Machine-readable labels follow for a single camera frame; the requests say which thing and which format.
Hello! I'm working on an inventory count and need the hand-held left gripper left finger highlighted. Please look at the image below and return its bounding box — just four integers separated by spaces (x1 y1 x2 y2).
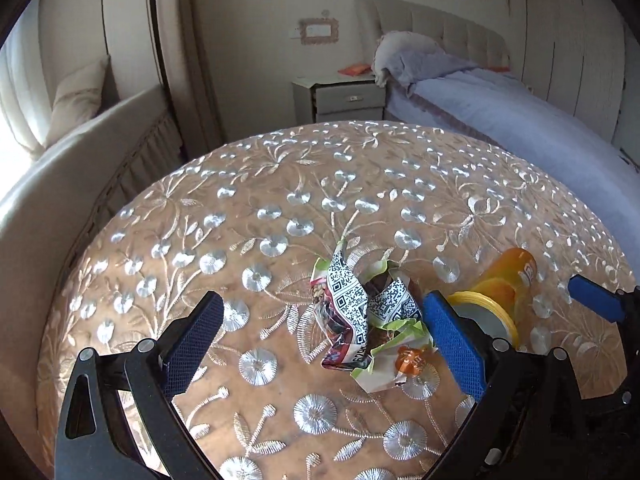
54 291 225 480

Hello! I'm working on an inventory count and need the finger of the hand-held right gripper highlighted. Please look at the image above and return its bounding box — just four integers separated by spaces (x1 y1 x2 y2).
567 275 640 361
575 380 640 423

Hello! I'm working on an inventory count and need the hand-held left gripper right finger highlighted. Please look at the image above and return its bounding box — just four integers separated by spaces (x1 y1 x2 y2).
422 290 592 480

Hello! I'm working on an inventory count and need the yellow snack can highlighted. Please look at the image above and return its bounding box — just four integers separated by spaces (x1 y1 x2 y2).
447 247 539 354

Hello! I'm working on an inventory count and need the green brown snack wrapper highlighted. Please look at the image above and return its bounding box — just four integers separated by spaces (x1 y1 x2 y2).
310 240 437 394

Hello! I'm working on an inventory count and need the beige sofa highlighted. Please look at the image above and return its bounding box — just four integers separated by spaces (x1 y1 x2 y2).
0 82 185 343

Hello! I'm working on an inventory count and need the blue-grey bed blanket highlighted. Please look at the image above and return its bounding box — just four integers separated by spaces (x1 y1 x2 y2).
387 67 640 173

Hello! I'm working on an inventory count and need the beige wardrobe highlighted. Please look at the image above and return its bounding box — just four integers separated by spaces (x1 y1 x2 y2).
505 0 629 147

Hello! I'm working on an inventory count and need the beige cushion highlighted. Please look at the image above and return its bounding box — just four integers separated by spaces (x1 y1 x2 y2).
50 54 112 137

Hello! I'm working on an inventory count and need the white nightstand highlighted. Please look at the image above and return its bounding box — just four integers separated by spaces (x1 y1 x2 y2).
291 72 389 124

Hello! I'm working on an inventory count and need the sheer white curtain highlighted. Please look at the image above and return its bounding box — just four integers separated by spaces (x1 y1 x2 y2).
0 35 57 162

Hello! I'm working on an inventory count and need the grey bed pillow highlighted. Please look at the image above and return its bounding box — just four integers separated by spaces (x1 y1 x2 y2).
372 30 477 87

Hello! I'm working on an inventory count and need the beige upholstered headboard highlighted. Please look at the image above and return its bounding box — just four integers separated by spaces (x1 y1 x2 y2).
354 0 512 74

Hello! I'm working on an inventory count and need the framed wall switch panel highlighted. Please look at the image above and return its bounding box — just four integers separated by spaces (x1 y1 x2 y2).
299 16 339 45

